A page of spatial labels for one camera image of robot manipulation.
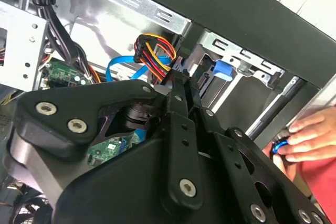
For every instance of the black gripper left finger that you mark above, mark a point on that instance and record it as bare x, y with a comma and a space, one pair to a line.
78, 98

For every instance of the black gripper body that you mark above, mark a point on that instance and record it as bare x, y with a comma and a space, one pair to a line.
126, 187

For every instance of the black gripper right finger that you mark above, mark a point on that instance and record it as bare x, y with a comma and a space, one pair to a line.
236, 155

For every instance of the hard disk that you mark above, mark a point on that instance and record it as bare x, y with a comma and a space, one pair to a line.
223, 70

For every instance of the person's hand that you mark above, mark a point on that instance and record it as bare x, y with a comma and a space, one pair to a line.
315, 134

